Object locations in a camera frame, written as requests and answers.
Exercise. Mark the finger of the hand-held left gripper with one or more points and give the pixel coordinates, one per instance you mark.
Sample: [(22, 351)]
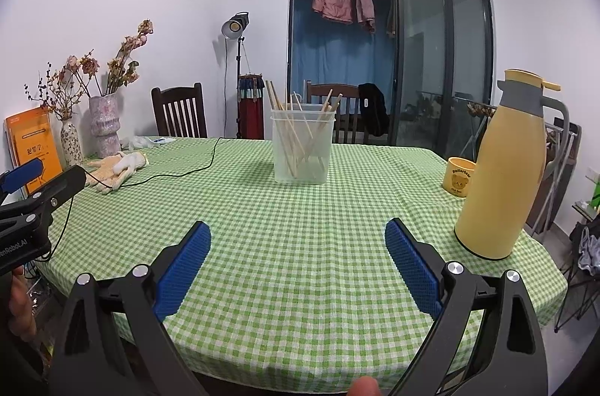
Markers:
[(23, 175), (61, 189)]

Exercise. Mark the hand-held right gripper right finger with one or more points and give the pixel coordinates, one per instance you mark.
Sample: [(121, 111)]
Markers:
[(412, 269)]

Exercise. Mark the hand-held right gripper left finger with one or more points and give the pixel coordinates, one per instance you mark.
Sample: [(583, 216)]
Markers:
[(185, 269)]

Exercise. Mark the clear plastic container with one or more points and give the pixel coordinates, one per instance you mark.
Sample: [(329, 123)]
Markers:
[(304, 168)]

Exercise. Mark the bundle of wooden chopsticks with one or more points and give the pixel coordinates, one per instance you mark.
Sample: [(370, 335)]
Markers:
[(273, 96)]

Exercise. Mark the person's left hand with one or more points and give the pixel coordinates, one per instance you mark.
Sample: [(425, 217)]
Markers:
[(23, 307)]

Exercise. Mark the person's right hand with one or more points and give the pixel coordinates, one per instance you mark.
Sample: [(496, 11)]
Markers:
[(365, 387)]

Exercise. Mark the orange book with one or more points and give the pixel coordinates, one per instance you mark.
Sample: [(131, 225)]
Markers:
[(35, 147)]

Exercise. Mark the floral ceramic vase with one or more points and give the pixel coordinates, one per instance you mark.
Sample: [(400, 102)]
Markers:
[(71, 145)]

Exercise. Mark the beige knit glove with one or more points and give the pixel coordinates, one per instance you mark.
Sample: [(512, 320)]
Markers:
[(105, 175)]

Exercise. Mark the pink textured vase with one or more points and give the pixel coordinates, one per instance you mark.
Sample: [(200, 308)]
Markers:
[(105, 129)]

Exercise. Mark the white knit glove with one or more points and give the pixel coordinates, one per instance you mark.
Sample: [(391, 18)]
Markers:
[(131, 161)]

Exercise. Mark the dried berry flower bouquet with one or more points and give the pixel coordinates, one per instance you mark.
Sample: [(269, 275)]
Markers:
[(65, 91)]

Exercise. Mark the white crumpled cloth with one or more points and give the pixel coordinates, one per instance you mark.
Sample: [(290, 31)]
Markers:
[(145, 141)]

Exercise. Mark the yellow mug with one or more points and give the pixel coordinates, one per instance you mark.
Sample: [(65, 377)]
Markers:
[(457, 180)]

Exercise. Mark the green checkered tablecloth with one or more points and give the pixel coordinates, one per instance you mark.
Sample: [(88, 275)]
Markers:
[(304, 227)]

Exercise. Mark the yellow thermos jug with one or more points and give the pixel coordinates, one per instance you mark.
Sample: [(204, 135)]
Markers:
[(501, 189)]

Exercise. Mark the dark wooden chair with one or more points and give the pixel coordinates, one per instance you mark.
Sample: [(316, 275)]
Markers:
[(180, 110)]

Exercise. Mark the tall dried rose stems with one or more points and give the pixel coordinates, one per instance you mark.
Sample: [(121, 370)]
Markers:
[(129, 58)]

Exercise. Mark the black bag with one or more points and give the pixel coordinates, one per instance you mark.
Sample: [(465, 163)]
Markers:
[(373, 110)]

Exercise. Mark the red cylindrical drum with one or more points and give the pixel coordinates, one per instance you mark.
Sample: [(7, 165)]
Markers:
[(251, 114)]

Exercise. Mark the black folding stool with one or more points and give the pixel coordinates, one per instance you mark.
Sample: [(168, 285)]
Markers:
[(583, 264)]

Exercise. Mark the grey metal folding rack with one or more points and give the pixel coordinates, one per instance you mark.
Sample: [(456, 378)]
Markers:
[(560, 171)]

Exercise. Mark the brown wooden chair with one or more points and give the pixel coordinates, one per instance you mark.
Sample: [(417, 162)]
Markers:
[(347, 93)]

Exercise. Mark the sliding glass door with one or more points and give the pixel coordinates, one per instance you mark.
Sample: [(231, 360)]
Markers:
[(440, 63)]

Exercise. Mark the blue curtain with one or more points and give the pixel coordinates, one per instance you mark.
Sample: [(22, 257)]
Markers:
[(342, 63)]

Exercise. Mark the studio light on stand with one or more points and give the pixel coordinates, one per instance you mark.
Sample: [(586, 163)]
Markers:
[(234, 25)]

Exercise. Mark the small pink jacket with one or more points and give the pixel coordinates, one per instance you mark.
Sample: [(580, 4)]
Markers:
[(364, 4)]

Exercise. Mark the rail with brown dried strips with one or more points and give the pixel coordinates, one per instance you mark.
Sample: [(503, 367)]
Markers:
[(480, 109)]

